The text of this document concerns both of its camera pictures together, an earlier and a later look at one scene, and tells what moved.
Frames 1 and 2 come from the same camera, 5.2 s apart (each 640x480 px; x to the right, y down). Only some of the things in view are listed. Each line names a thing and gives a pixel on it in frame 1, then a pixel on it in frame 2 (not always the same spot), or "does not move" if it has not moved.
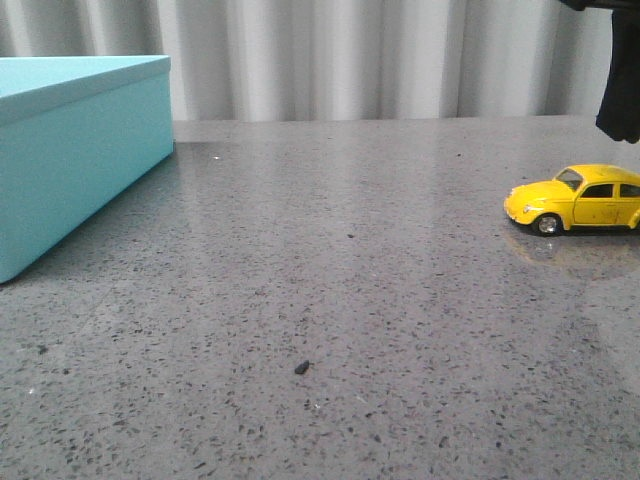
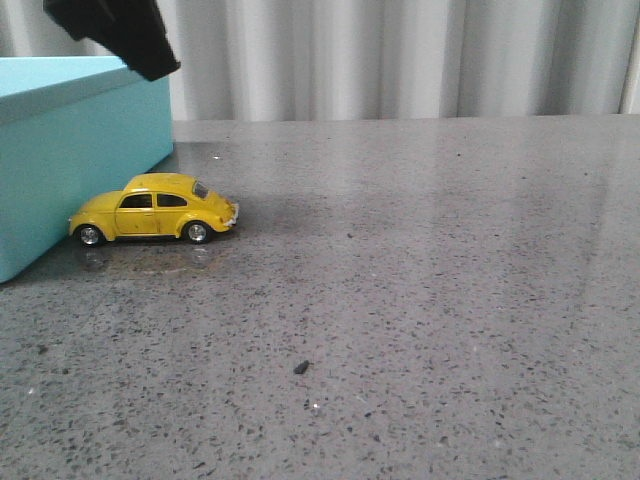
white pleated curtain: [274, 60] does not move
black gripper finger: [619, 109] → [132, 29]
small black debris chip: [301, 367] does not move
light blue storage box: [75, 132] does not move
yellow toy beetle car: [582, 195] → [155, 205]
